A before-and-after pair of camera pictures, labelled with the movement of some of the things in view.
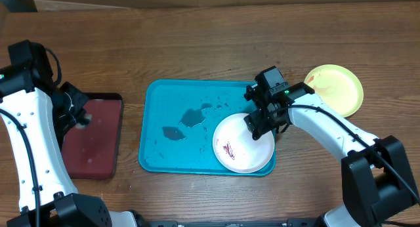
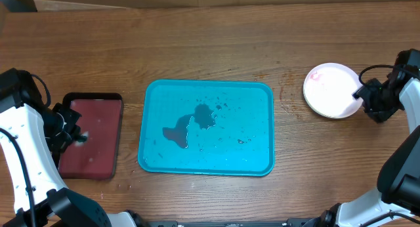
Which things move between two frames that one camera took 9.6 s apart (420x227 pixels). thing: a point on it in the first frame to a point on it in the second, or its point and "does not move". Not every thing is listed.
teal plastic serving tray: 178,120 does not move
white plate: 235,147 to 328,89
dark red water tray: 90,151 does not move
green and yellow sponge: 86,116 to 82,139
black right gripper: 260,126 to 363,93
